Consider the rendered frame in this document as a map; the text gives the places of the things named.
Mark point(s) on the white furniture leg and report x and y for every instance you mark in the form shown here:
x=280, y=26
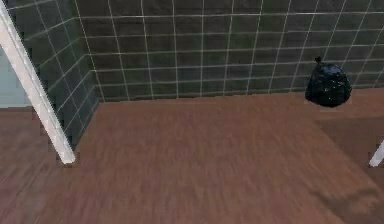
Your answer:
x=378, y=156

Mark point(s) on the black garbage bag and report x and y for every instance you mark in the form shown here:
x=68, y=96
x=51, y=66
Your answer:
x=328, y=85

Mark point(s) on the white door frame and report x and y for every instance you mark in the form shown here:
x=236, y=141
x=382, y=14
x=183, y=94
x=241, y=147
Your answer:
x=30, y=86

